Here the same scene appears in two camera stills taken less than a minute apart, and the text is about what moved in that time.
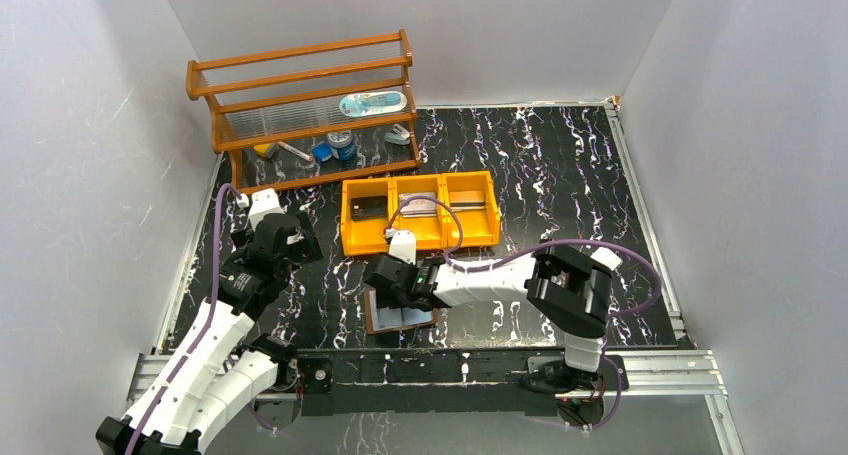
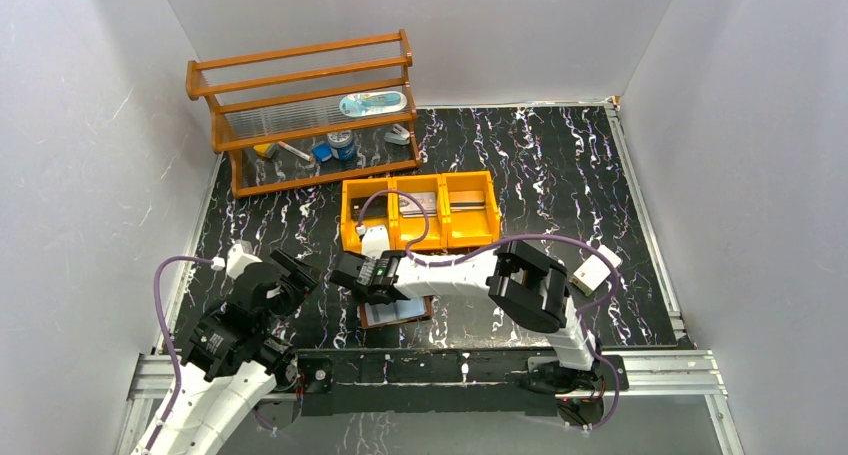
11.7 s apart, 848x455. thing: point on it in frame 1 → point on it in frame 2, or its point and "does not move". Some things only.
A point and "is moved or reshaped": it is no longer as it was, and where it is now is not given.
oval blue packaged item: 372,103 does not move
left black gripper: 304,241 → 294,277
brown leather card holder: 381,319 is moved or reshaped
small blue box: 322,151 does not move
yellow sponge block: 262,148 does not move
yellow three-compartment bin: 443,210 does not move
